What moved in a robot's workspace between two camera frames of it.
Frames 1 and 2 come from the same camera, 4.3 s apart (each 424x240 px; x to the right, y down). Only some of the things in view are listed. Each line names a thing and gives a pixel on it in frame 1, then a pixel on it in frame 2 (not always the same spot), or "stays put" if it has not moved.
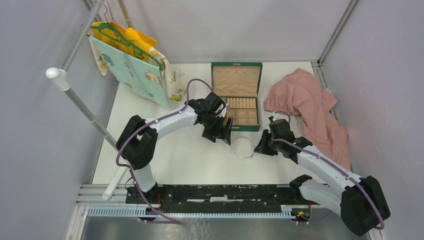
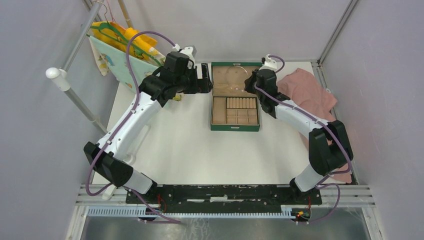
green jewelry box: [237, 84] stays put
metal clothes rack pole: [60, 75] stays put
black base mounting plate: [216, 198] stays put
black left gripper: [212, 135] -> [203, 85]
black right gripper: [261, 147] -> [248, 87]
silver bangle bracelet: [243, 147] -> [236, 78]
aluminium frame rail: [317, 66] stays put
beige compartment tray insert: [243, 110] stays put
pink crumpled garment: [299, 92] stays put
